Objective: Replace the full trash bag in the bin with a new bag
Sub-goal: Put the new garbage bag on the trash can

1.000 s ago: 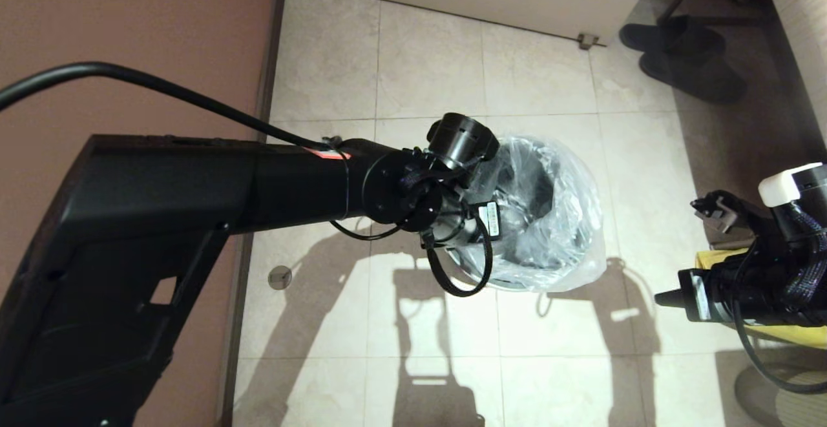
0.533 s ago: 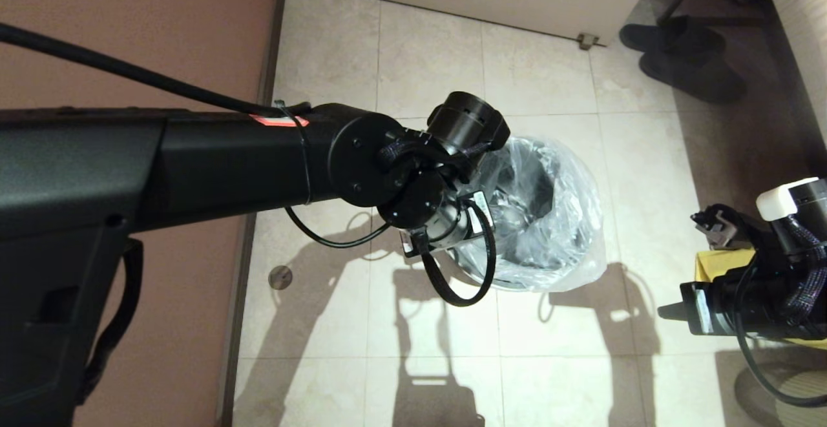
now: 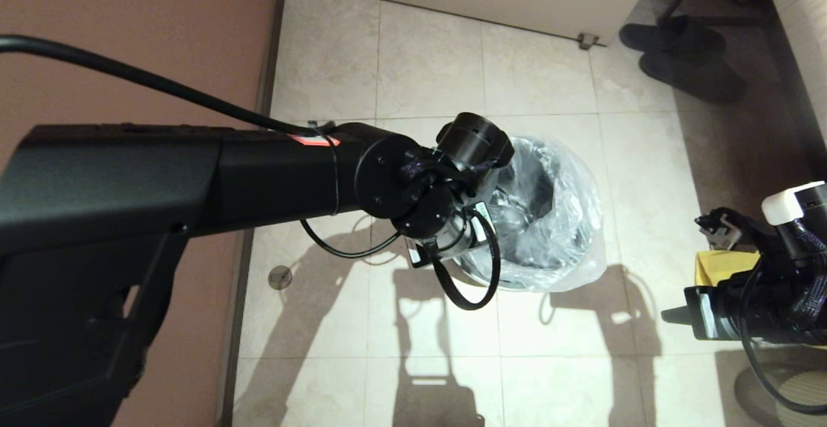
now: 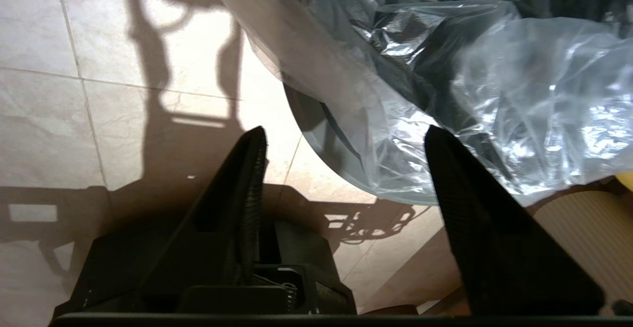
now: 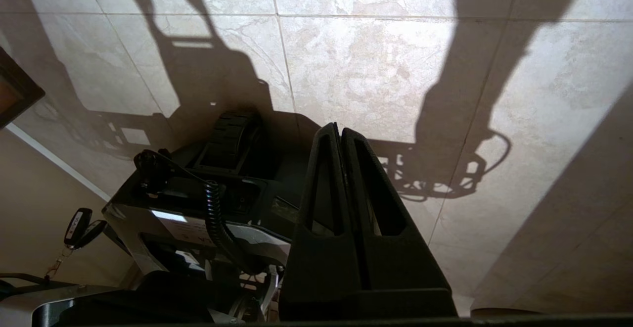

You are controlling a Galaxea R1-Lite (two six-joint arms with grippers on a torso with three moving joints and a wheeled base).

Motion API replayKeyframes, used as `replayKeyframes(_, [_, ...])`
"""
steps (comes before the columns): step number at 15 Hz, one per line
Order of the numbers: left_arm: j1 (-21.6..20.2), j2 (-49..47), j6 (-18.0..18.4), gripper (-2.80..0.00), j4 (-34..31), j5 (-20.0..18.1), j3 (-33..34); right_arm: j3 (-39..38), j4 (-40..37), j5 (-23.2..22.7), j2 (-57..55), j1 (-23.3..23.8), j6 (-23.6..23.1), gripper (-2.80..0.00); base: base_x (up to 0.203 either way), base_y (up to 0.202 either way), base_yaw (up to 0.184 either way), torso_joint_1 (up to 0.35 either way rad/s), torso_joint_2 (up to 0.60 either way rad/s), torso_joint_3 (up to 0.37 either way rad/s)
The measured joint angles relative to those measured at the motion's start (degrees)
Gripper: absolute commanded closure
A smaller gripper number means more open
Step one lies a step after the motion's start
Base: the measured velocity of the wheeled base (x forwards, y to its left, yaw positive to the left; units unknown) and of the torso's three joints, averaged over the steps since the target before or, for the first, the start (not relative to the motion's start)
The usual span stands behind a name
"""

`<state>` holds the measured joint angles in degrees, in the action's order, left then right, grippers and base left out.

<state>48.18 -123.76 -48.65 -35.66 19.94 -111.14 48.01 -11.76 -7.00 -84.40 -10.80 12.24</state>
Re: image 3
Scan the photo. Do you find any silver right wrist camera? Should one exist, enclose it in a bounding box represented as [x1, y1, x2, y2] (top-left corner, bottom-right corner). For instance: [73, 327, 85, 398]
[695, 210, 745, 251]

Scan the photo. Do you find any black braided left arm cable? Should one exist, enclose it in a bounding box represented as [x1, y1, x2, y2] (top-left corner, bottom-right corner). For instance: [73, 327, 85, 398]
[430, 210, 502, 312]

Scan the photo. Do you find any grey metal trash bin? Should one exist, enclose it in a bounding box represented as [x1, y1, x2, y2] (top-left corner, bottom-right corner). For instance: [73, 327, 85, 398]
[462, 140, 594, 286]

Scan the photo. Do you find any smooth black left arm cable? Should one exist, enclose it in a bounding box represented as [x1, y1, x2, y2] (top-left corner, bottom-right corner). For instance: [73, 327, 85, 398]
[0, 34, 403, 260]

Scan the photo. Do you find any black slipper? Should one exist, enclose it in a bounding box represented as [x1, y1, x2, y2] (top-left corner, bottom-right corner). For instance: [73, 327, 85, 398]
[638, 48, 748, 105]
[618, 16, 726, 54]

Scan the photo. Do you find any light wooden cabinet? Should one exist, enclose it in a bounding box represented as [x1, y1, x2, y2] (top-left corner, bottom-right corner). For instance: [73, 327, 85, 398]
[755, 0, 827, 150]

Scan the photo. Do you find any clear plastic trash bag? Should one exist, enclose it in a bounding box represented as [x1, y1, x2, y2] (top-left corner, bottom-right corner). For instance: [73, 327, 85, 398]
[452, 132, 609, 294]

